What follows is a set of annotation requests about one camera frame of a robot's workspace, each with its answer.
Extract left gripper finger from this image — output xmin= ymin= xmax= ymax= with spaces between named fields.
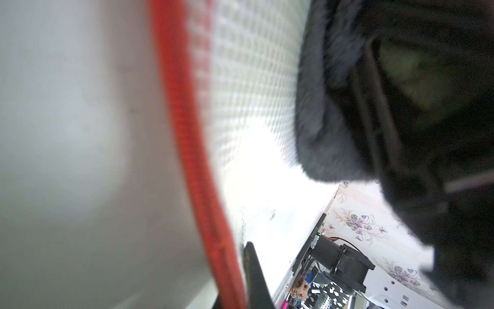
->
xmin=243 ymin=242 xmax=275 ymax=309

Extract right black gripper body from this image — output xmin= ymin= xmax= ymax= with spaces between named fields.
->
xmin=362 ymin=36 xmax=493 ymax=308

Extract dark grey green cloth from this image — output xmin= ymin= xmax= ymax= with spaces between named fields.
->
xmin=295 ymin=1 xmax=493 ymax=182

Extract mesh document bag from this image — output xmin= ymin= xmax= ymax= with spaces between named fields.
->
xmin=149 ymin=1 xmax=337 ymax=308

